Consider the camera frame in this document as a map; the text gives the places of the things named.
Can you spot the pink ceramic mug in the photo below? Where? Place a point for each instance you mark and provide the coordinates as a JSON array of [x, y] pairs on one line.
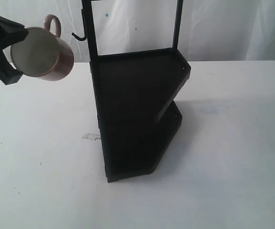
[[43, 54]]

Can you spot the black rack hook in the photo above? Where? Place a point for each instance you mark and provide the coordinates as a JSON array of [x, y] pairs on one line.
[[78, 37]]

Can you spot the black two-tier metal rack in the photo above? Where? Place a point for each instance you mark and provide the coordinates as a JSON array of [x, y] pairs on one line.
[[134, 94]]

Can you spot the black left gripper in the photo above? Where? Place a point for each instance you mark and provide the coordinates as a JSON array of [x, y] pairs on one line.
[[11, 33]]

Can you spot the white backdrop curtain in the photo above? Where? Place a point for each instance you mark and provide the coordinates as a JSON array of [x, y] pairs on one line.
[[211, 30]]

